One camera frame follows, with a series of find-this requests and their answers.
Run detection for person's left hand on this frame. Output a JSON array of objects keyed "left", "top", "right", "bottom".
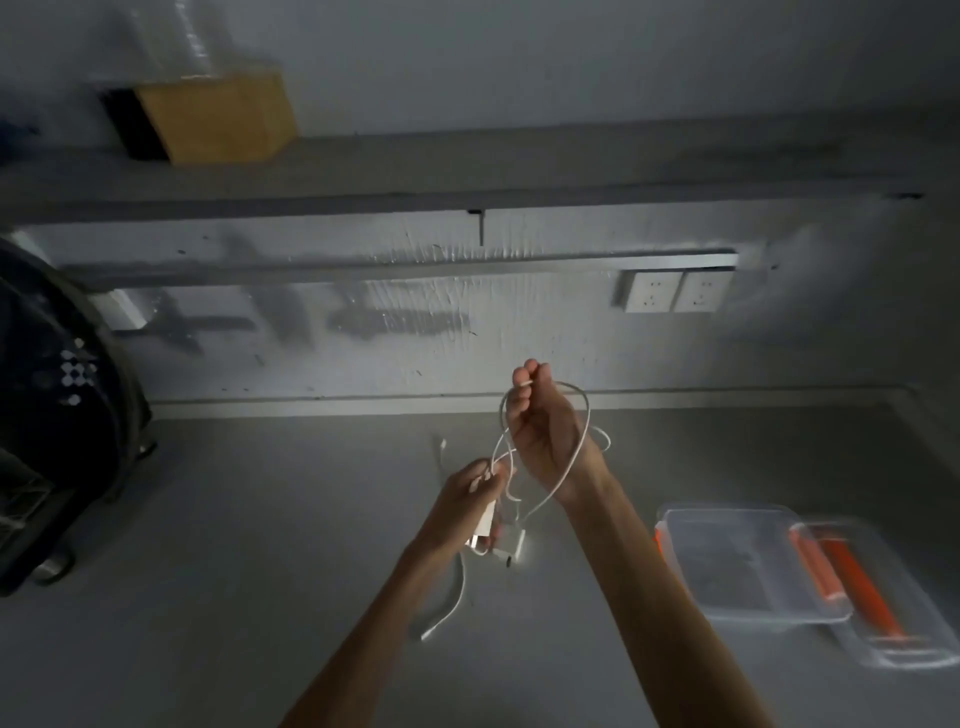
[{"left": 417, "top": 457, "right": 519, "bottom": 558}]

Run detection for person's right hand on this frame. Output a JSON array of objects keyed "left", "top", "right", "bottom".
[{"left": 504, "top": 358, "right": 610, "bottom": 505}]

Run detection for white power adapter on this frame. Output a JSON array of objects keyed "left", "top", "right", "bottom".
[{"left": 466, "top": 487, "right": 504, "bottom": 556}]

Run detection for thin white charging cable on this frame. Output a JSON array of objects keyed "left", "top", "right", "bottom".
[{"left": 438, "top": 378, "right": 615, "bottom": 528}]

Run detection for person's left forearm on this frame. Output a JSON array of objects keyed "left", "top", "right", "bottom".
[{"left": 279, "top": 536, "right": 470, "bottom": 728}]

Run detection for person's right forearm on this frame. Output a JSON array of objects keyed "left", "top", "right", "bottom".
[{"left": 561, "top": 453, "right": 774, "bottom": 728}]

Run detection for white plug block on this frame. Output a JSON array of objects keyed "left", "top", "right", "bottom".
[{"left": 491, "top": 526, "right": 528, "bottom": 573}]

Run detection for clear plastic container orange clips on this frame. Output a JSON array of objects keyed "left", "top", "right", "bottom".
[{"left": 654, "top": 502, "right": 858, "bottom": 625}]

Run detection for clear container lid orange clip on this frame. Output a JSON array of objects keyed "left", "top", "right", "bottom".
[{"left": 791, "top": 516, "right": 960, "bottom": 671}]

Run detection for clear plastic bottle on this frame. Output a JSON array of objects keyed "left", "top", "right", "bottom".
[{"left": 131, "top": 0, "right": 220, "bottom": 81}]

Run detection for thick white cable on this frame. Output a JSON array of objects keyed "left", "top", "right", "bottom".
[{"left": 418, "top": 551, "right": 471, "bottom": 645}]

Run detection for white wall socket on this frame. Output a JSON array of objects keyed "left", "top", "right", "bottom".
[
  {"left": 672, "top": 269, "right": 730, "bottom": 314},
  {"left": 621, "top": 270, "right": 685, "bottom": 315}
]

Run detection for grey metal wall rail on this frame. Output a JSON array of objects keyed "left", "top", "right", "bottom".
[{"left": 58, "top": 250, "right": 741, "bottom": 292}]

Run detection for grey wall shelf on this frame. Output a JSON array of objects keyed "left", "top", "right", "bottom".
[{"left": 0, "top": 120, "right": 925, "bottom": 228}]

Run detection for white wall bracket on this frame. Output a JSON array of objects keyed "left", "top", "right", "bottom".
[{"left": 105, "top": 288, "right": 150, "bottom": 333}]

